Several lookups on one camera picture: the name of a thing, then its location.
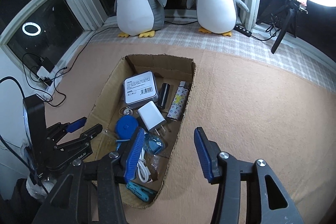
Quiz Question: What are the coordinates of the black tripod stand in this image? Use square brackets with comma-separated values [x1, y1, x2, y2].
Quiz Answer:
[256, 0, 308, 54]

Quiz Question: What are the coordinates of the white wall charger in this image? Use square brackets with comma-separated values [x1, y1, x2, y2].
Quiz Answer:
[138, 101, 166, 136]

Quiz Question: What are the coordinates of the blue phone stand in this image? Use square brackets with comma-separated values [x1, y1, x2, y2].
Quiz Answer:
[116, 139, 130, 151]

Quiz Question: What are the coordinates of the brown cardboard box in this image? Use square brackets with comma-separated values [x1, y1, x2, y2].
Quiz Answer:
[84, 55, 196, 209]

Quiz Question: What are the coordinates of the white usb cable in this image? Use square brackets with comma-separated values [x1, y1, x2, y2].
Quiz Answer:
[136, 148, 153, 184]

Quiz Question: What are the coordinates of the small plush penguin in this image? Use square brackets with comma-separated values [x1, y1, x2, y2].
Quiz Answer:
[186, 0, 249, 37]

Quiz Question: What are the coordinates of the patterned white lighter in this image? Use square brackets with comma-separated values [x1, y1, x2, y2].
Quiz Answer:
[167, 81, 191, 121]

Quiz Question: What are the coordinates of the small blue liquid bottle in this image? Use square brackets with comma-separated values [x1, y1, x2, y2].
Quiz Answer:
[143, 133, 166, 155]

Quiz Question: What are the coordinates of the blue plastic clip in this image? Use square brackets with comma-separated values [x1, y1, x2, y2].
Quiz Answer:
[126, 182, 157, 202]

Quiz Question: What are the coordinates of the white square box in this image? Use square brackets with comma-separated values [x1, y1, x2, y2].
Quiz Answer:
[123, 71, 159, 109]

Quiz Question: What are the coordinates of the grey gloved hand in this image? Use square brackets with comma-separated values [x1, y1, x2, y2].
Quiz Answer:
[26, 174, 57, 202]

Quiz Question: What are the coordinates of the large plush penguin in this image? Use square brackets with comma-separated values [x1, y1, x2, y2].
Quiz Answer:
[114, 0, 167, 38]

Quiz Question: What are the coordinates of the silver key with ring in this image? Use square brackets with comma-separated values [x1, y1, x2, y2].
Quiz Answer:
[119, 107, 134, 116]

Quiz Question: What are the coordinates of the black cylindrical stick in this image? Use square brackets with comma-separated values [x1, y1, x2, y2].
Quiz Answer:
[157, 83, 170, 110]

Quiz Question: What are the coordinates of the blue round tape measure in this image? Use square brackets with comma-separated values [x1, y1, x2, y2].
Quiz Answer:
[114, 115, 138, 140]

